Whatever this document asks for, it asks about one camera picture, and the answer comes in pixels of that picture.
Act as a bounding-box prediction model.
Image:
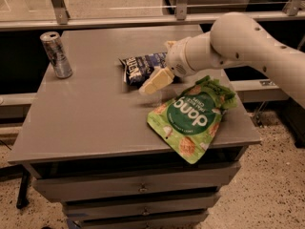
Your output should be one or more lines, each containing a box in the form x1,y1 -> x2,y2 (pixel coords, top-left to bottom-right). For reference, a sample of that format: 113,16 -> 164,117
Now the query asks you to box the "silver drink can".
40,31 -> 72,79

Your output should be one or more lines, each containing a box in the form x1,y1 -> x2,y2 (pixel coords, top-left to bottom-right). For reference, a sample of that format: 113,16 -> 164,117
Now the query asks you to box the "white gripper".
139,37 -> 198,95

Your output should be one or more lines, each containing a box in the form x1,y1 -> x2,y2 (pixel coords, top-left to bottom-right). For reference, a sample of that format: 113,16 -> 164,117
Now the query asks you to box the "green rice chip bag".
147,76 -> 237,164

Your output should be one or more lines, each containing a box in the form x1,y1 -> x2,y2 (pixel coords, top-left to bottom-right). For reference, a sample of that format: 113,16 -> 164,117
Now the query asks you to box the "top drawer knob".
138,184 -> 148,193

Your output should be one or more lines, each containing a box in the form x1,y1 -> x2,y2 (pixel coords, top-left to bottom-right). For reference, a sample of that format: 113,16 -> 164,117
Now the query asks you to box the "middle drawer knob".
142,209 -> 150,216

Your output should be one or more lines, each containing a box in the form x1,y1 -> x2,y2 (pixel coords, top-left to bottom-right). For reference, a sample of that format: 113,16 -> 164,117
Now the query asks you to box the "black stand leg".
16,170 -> 31,209

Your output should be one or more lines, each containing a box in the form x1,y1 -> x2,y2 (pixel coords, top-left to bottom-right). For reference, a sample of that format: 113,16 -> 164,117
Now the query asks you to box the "blue chip bag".
120,52 -> 167,87

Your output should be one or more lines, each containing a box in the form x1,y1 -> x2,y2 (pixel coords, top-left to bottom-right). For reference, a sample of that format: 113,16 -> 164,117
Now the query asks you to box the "metal railing frame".
0,0 -> 305,31

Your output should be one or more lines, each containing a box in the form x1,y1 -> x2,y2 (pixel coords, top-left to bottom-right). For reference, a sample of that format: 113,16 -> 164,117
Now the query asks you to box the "grey drawer cabinet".
9,26 -> 260,229

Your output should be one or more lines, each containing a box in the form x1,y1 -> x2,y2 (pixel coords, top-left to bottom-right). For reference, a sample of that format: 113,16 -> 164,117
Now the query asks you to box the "drawer knob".
138,184 -> 148,193
142,209 -> 150,216

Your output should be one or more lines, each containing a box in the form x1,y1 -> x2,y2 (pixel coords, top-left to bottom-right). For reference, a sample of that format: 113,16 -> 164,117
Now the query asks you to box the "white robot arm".
140,12 -> 305,107

